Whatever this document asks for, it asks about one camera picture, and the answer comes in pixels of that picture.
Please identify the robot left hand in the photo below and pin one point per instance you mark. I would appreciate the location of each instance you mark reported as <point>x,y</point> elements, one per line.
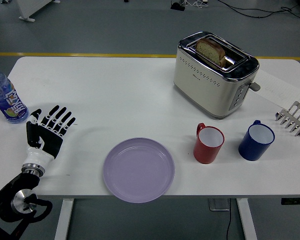
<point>46,140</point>

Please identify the purple plate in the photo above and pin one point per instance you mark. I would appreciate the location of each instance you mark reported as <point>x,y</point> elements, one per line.
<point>139,170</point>

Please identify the blue drink bottle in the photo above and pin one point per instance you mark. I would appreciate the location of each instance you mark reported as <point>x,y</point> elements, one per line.
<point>7,100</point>

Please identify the white table leg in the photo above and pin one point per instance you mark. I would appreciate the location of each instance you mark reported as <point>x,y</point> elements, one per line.
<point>63,220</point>
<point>246,220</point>

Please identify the white furniture base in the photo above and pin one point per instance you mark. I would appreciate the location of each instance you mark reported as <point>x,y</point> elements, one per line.
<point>32,8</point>

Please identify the red mug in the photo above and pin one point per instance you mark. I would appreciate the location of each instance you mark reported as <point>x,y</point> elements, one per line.
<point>208,145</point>

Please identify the cream and chrome toaster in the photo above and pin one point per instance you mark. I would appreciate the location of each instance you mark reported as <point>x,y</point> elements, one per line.
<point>210,85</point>

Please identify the table control box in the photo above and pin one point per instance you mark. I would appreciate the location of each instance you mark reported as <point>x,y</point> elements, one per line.
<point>218,204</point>

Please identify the bread slice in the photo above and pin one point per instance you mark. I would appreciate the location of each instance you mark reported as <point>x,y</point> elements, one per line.
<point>211,52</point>

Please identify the black floor device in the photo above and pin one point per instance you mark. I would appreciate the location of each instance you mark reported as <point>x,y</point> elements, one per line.
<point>177,6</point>

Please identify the blue mug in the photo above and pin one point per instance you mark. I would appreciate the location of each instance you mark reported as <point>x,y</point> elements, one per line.
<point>256,142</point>

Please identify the white paper sheet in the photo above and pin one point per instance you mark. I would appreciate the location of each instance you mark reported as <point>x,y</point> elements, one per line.
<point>277,88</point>

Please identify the metal toast rack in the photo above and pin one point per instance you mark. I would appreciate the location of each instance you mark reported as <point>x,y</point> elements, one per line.
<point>293,117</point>

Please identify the table height control panel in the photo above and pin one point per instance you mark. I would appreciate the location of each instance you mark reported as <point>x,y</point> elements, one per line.
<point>295,200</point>

